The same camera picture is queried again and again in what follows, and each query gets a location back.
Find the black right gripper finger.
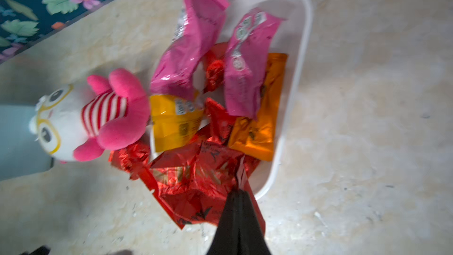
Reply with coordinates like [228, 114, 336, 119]
[207, 190, 271, 255]

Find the red tea bag bottom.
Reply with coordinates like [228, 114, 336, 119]
[205, 98, 237, 145]

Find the red tea bag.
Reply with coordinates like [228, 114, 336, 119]
[205, 98, 237, 145]
[109, 140, 151, 181]
[202, 42, 228, 93]
[137, 140, 265, 231]

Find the white pink plush doll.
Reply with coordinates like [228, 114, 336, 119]
[29, 68, 151, 162]

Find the red tea bag top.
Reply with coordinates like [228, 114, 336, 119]
[137, 140, 265, 231]
[109, 140, 151, 181]

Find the white plastic storage box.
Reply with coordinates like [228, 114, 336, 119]
[193, 0, 313, 198]

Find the yellow tea bag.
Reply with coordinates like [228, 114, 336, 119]
[149, 92, 204, 152]

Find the light blue mini cabinet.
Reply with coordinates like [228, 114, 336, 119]
[1, 105, 53, 181]

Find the pink tea bag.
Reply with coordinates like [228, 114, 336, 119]
[149, 0, 230, 100]
[224, 8, 285, 119]

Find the orange tea bag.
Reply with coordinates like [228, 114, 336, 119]
[228, 53, 288, 162]

